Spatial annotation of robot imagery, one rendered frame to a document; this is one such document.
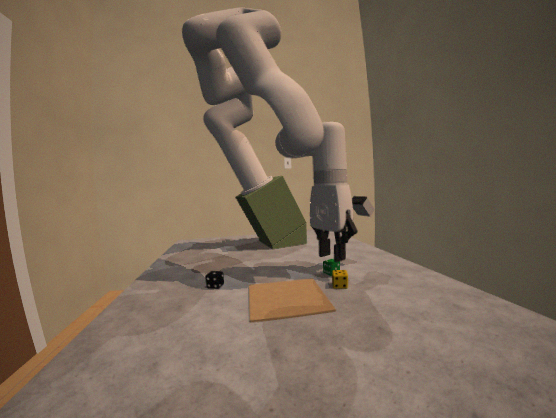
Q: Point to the green die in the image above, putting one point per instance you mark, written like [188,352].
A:
[329,265]

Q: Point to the black die with white pips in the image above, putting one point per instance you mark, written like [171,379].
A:
[214,279]

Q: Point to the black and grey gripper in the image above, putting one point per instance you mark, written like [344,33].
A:
[328,205]

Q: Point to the orange flat mat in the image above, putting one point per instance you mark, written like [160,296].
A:
[288,299]

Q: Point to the yellow die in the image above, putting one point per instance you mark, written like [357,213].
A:
[339,279]

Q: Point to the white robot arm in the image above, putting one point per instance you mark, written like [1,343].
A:
[243,37]

